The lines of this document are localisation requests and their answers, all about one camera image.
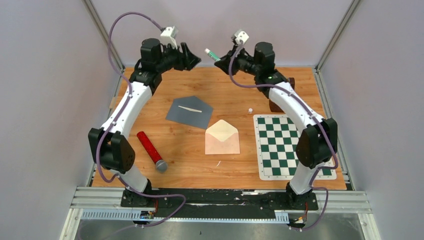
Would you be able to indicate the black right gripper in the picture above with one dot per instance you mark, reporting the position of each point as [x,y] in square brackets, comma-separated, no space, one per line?
[225,62]

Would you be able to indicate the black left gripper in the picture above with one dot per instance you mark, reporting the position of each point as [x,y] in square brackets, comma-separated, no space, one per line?
[186,60]

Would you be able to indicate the green white glue stick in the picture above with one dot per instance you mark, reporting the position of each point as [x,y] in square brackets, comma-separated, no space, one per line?
[212,55]

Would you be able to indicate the grey envelope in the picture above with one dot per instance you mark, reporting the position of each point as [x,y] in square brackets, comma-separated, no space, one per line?
[193,119]

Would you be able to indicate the cream pink envelope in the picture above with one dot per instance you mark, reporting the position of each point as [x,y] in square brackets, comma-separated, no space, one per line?
[222,138]

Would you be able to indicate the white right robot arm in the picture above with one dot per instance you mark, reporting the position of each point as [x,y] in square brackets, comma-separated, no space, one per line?
[318,138]

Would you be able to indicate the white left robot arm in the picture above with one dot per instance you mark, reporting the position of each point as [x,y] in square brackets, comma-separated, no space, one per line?
[109,144]

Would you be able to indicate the wooden metronome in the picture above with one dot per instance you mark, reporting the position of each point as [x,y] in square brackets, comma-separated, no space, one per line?
[278,105]

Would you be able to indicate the green white chessboard mat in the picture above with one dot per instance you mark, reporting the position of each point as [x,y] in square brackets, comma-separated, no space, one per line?
[276,138]

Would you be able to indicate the red microphone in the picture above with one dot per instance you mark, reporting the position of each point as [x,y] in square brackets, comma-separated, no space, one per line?
[160,165]

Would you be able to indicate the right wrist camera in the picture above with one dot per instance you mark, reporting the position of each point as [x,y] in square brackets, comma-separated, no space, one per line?
[240,37]

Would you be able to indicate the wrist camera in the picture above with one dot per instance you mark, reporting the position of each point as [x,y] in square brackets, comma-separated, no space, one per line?
[240,37]
[168,36]

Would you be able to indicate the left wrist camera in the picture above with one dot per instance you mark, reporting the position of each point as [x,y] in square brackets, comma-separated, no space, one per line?
[168,36]

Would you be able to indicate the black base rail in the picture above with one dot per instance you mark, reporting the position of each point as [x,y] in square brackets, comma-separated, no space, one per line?
[217,203]

